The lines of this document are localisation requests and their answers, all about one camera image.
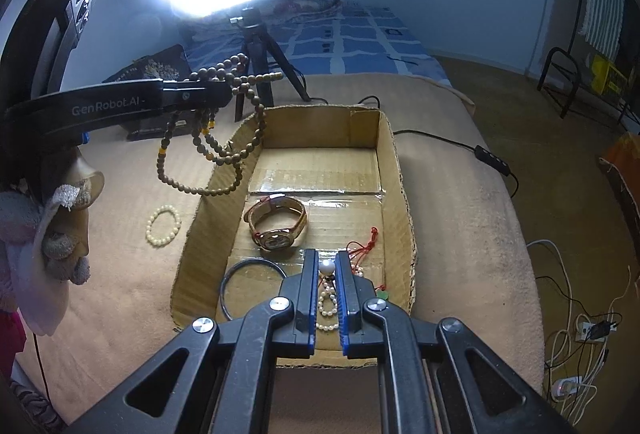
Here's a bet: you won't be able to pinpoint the cream bead bracelet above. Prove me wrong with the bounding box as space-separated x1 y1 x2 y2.
145 206 181 246

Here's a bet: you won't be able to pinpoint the yellow box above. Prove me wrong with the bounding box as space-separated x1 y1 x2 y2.
590 54 629 96

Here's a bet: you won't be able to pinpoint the metal bangle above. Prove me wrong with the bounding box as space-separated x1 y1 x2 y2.
221 257 287 323

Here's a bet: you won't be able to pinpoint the white cables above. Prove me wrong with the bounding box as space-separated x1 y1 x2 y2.
524 238 628 417

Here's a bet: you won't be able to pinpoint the black snack bag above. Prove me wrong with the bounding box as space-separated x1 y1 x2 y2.
102 44 192 143

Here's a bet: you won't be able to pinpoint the cardboard box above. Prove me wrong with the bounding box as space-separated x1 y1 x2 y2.
170 104 419 370

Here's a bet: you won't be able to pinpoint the pink clothing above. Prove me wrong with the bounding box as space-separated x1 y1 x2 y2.
0 308 28 381

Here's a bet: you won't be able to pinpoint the wooden bead necklace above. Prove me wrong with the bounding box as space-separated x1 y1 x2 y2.
152 53 286 198

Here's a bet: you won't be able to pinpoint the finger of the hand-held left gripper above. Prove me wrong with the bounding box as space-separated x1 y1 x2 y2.
162 81 237 109

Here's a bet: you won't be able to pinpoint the person's left hand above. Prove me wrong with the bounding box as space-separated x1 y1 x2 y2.
0 150 106 288

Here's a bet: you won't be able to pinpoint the blue checked bed sheet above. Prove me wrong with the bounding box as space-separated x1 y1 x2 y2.
179 0 452 81

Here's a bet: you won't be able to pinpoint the pearl necklace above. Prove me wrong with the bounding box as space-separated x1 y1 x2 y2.
314 271 352 333

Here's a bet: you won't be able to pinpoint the white power strip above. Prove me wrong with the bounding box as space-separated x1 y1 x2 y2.
574 318 622 344

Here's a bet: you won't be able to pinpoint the orange cloth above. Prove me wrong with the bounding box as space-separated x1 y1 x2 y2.
597 131 640 261

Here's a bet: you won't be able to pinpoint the black tripod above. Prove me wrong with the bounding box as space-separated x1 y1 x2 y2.
227 7 311 123

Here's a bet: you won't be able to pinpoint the gold wristwatch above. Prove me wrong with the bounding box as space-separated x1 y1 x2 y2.
243 193 308 251

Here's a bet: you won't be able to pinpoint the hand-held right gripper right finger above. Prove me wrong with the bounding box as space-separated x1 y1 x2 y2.
335 248 577 434

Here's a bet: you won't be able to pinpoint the black cable with switch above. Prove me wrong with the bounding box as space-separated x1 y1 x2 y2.
306 94 522 201

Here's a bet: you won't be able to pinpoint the person's left forearm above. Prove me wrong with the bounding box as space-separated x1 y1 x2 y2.
9 209 72 338

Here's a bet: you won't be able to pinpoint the red string jade pendant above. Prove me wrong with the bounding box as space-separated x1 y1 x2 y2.
347 227 392 301

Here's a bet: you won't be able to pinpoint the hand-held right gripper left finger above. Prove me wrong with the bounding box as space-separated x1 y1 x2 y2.
107 248 321 434

